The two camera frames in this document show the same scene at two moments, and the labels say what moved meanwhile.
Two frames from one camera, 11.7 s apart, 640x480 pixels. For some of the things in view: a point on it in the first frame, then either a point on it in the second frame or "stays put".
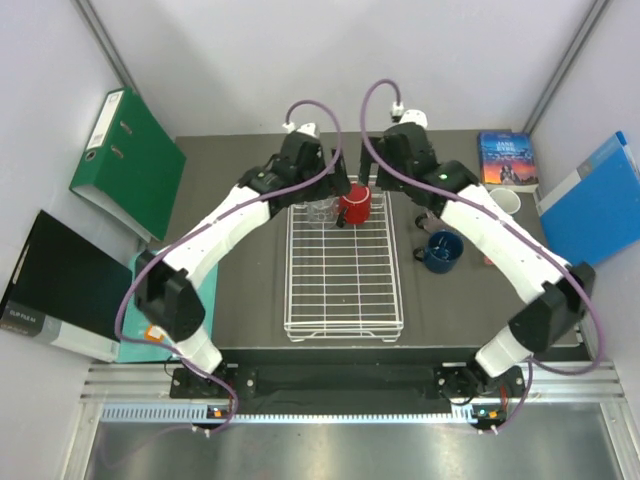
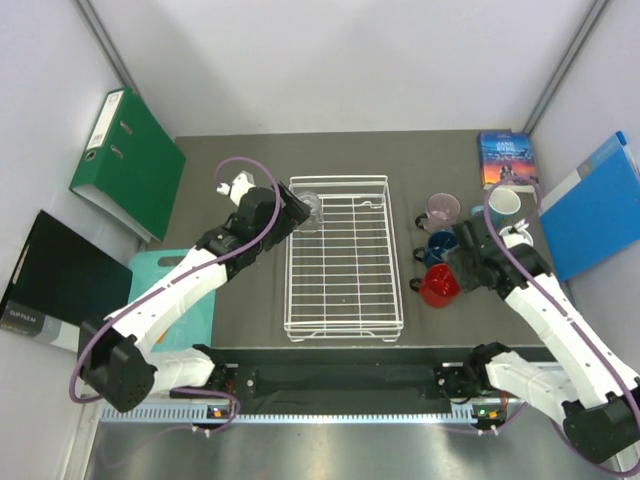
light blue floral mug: (507, 199) stays put
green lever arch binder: (131, 165) stays put
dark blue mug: (442, 253) stays put
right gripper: (365, 165) -> (455, 259)
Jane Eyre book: (507, 158) stays put
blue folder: (597, 215) stays put
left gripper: (322, 191) -> (299, 210)
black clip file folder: (66, 290) stays put
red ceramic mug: (357, 201) -> (439, 286)
